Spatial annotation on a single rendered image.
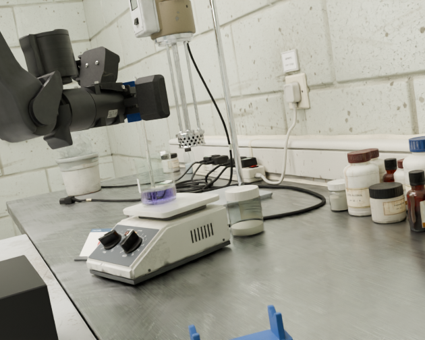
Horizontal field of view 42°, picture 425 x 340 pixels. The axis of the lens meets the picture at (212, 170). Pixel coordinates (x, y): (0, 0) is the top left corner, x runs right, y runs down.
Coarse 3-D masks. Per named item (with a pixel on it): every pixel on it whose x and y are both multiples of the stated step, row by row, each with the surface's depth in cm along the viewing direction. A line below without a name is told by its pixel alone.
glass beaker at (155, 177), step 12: (144, 156) 91; (156, 156) 91; (168, 156) 87; (144, 168) 86; (156, 168) 86; (168, 168) 87; (144, 180) 86; (156, 180) 86; (168, 180) 87; (144, 192) 87; (156, 192) 86; (168, 192) 87; (144, 204) 88; (156, 204) 86
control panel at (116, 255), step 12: (120, 228) 87; (132, 228) 85; (144, 228) 83; (120, 240) 84; (144, 240) 80; (96, 252) 85; (108, 252) 83; (120, 252) 81; (132, 252) 79; (120, 264) 79
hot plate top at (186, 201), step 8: (184, 200) 88; (192, 200) 87; (200, 200) 86; (208, 200) 87; (216, 200) 88; (128, 208) 89; (136, 208) 88; (144, 208) 87; (152, 208) 86; (160, 208) 85; (168, 208) 84; (176, 208) 83; (184, 208) 84; (192, 208) 85; (144, 216) 85; (152, 216) 83; (160, 216) 82; (168, 216) 82
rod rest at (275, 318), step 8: (272, 304) 54; (272, 312) 53; (280, 312) 52; (272, 320) 53; (280, 320) 51; (192, 328) 52; (272, 328) 53; (280, 328) 51; (192, 336) 50; (248, 336) 54; (256, 336) 53; (264, 336) 53; (272, 336) 53; (280, 336) 52; (288, 336) 52
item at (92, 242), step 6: (90, 234) 100; (96, 234) 100; (102, 234) 99; (90, 240) 99; (96, 240) 98; (84, 246) 99; (90, 246) 98; (96, 246) 97; (84, 252) 98; (90, 252) 97
